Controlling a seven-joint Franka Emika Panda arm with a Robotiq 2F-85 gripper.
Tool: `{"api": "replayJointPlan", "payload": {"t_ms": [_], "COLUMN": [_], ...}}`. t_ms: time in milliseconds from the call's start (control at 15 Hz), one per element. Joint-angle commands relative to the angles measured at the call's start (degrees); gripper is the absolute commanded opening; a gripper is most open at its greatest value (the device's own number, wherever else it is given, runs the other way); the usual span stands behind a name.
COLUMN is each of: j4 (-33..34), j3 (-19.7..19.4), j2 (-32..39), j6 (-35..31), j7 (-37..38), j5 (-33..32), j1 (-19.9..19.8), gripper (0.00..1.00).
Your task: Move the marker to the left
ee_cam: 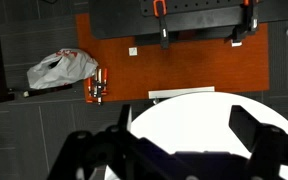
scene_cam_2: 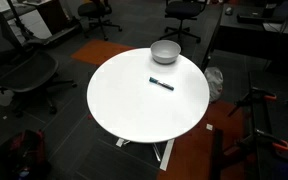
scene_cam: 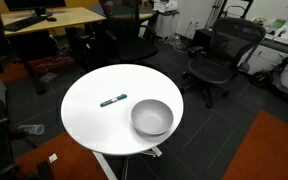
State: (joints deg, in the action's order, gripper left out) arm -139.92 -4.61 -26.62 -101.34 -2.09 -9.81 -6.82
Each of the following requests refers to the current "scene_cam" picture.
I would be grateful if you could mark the teal marker pen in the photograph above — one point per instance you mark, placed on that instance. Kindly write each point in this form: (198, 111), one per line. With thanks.
(114, 100)

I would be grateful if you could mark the grey bowl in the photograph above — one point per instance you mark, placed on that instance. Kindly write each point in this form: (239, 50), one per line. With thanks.
(152, 117)

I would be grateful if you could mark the black padded office chair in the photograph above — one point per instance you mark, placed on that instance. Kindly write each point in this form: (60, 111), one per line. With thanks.
(130, 46)

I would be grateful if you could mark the white cabinet with printer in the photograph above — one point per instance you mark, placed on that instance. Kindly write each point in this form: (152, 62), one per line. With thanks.
(165, 20)

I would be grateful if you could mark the black mesh office chair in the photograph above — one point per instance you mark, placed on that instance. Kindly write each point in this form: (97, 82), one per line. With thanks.
(217, 66)

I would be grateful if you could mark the white table base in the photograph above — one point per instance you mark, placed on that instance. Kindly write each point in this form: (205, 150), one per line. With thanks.
(105, 166)

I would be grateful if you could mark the red box under desk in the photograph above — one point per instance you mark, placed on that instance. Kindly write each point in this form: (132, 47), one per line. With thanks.
(52, 64)

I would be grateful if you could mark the wooden desk with black legs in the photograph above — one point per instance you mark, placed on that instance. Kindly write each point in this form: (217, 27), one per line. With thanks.
(67, 16)

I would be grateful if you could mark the small white card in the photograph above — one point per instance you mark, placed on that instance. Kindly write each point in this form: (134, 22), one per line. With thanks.
(53, 158)

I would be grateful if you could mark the black computer mouse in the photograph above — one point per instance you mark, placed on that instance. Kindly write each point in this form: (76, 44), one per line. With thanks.
(51, 19)

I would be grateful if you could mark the clear plastic cup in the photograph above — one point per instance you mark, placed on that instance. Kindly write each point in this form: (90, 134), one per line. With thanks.
(32, 129)

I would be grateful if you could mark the black electric scooter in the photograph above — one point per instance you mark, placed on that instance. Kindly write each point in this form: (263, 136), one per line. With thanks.
(277, 78)

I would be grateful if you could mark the black keyboard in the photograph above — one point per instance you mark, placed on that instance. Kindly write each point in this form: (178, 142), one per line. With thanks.
(24, 23)

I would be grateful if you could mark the black computer monitor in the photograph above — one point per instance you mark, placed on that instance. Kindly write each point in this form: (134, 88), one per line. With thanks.
(34, 4)

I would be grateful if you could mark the white workbench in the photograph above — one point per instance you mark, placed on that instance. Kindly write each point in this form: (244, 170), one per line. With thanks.
(284, 56)

